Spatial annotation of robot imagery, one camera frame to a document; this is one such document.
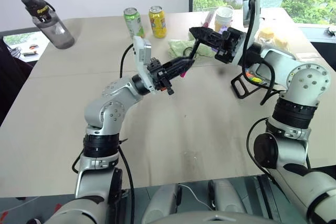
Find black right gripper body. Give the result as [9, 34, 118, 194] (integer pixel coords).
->
[214, 27, 246, 65]

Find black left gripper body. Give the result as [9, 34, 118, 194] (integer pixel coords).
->
[146, 57, 175, 97]

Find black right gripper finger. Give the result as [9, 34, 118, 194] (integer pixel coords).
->
[189, 26, 229, 47]
[199, 40, 224, 52]

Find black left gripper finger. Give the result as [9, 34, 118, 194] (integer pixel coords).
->
[164, 57, 196, 71]
[167, 63, 194, 79]

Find light green cloth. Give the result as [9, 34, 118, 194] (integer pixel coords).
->
[167, 38, 216, 58]

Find white paper cup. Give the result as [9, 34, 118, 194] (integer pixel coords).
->
[214, 6, 235, 34]

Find yellow food in clear bag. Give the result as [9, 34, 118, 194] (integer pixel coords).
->
[257, 26, 291, 53]

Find yellow drink can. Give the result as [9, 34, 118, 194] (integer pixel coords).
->
[149, 5, 169, 39]

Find green drink can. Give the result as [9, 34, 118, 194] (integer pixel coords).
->
[123, 7, 145, 39]

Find grey water bottle black lid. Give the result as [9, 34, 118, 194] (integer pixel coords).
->
[21, 0, 76, 50]

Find grey rounded robot leg cover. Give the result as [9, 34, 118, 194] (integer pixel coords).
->
[141, 183, 182, 224]
[209, 178, 248, 215]

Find small clutter with orange piece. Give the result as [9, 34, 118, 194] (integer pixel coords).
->
[20, 44, 40, 57]

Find grey robot torso cover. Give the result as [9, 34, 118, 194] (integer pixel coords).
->
[146, 209, 274, 224]

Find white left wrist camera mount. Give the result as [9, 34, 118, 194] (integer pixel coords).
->
[132, 36, 158, 95]

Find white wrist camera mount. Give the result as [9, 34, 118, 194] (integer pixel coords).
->
[232, 0, 263, 66]
[132, 36, 158, 95]

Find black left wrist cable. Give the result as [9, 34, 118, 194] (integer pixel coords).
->
[119, 42, 135, 79]

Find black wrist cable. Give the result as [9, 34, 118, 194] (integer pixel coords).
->
[240, 0, 276, 105]
[119, 42, 135, 79]

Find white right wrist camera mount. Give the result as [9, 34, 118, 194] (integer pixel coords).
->
[232, 0, 263, 66]

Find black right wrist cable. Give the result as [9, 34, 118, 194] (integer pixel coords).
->
[240, 0, 276, 105]

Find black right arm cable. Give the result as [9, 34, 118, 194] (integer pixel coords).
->
[246, 117, 279, 183]

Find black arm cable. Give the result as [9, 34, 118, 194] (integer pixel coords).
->
[246, 117, 279, 183]
[71, 138, 136, 224]

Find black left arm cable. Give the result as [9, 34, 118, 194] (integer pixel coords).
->
[71, 138, 136, 224]

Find thin white cable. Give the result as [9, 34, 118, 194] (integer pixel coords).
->
[179, 184, 214, 211]

